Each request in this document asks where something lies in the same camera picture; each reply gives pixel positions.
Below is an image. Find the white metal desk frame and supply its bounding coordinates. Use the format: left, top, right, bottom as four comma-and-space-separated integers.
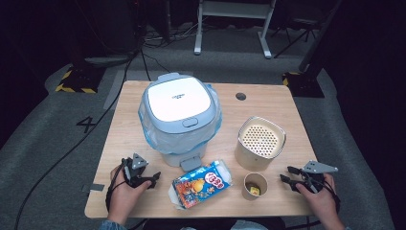
193, 0, 278, 59

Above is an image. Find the person's left hand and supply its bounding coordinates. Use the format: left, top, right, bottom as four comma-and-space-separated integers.
107, 164, 153, 225

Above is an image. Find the white and blue pedal bin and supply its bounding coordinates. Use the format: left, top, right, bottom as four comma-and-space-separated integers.
140, 72, 218, 173

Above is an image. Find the perforated metal canister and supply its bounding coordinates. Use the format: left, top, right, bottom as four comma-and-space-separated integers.
234, 116, 287, 172

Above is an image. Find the thin black floor cable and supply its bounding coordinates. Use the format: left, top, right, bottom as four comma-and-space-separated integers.
140, 51, 171, 82

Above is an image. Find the grey tape piece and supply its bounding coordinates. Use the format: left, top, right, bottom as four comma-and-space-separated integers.
81, 183, 105, 193

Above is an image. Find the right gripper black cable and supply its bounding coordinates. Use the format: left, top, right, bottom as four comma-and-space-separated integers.
323, 180, 342, 214

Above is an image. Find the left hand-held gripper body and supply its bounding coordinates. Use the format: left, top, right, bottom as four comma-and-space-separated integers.
122, 152, 151, 188

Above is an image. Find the blue snack bag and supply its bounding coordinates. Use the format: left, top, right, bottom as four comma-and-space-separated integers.
168, 159, 234, 211

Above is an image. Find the long black floor cable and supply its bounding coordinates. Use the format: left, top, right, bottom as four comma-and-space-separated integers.
12, 47, 142, 230

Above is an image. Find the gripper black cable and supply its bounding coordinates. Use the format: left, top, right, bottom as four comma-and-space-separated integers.
323, 180, 342, 214
104, 158, 128, 213

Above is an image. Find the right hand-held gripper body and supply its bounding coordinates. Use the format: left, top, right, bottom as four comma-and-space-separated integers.
299, 160, 339, 194

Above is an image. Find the black tripod stand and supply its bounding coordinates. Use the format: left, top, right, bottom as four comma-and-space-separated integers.
273, 17, 321, 59

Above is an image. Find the black base with striped tape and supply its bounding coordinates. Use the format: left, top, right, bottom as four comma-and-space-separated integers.
282, 71, 326, 99
55, 65, 106, 95

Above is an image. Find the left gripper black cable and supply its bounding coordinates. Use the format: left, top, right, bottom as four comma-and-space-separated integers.
104, 158, 128, 213

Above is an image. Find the person's right hand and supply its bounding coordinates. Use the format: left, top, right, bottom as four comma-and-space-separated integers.
294, 172, 341, 222

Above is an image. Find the brown paper cup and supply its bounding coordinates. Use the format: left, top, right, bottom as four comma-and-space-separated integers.
241, 172, 269, 201

